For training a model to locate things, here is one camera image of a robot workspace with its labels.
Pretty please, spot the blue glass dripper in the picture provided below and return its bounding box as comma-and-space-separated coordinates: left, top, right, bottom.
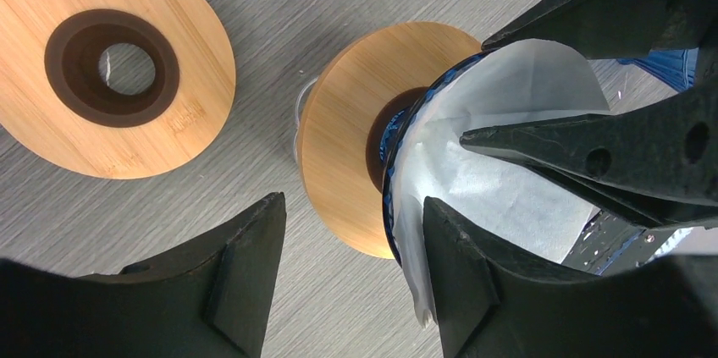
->
380, 51, 489, 267
616, 48, 699, 92

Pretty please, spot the wooden ring dripper stand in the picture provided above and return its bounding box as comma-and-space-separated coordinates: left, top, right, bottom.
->
1, 0, 236, 179

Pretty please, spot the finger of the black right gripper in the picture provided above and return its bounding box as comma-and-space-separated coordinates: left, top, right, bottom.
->
460, 77, 717, 229
483, 0, 717, 59

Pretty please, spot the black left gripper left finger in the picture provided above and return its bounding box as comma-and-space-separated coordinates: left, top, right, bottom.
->
1, 192, 286, 357

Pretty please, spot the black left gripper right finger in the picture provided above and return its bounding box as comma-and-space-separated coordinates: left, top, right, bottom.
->
423, 197, 717, 357

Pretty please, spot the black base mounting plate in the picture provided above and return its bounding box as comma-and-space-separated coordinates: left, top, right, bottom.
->
562, 210, 692, 276

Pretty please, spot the white paper coffee filter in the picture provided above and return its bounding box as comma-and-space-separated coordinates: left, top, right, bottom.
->
381, 39, 610, 326

